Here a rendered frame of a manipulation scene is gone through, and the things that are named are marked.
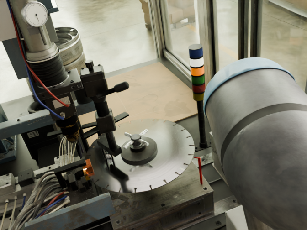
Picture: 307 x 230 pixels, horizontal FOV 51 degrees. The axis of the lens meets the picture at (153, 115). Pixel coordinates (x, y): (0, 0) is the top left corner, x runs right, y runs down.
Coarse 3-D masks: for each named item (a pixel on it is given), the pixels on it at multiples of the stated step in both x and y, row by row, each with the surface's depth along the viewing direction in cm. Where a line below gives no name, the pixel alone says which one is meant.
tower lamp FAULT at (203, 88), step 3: (192, 84) 109; (201, 84) 108; (204, 84) 108; (192, 87) 110; (195, 87) 108; (198, 87) 108; (201, 87) 108; (204, 87) 109; (192, 90) 111; (195, 90) 109; (198, 90) 108; (201, 90) 109; (204, 90) 109; (198, 93) 109
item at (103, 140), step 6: (102, 138) 94; (108, 138) 87; (114, 138) 88; (102, 144) 92; (108, 144) 89; (114, 144) 88; (102, 150) 93; (108, 150) 90; (114, 150) 88; (120, 150) 89; (114, 156) 89
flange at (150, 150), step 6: (144, 138) 100; (150, 138) 99; (150, 144) 97; (156, 144) 97; (126, 150) 96; (132, 150) 95; (138, 150) 94; (144, 150) 95; (150, 150) 95; (156, 150) 95; (126, 156) 94; (132, 156) 94; (138, 156) 93; (144, 156) 93; (150, 156) 93; (132, 162) 93; (138, 162) 92
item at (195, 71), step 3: (201, 66) 104; (192, 69) 105; (195, 69) 104; (198, 69) 104; (201, 69) 104; (192, 72) 106; (195, 72) 105; (198, 72) 105; (201, 72) 105; (204, 72) 107; (192, 75) 106; (195, 75) 105; (198, 75) 105; (201, 75) 106
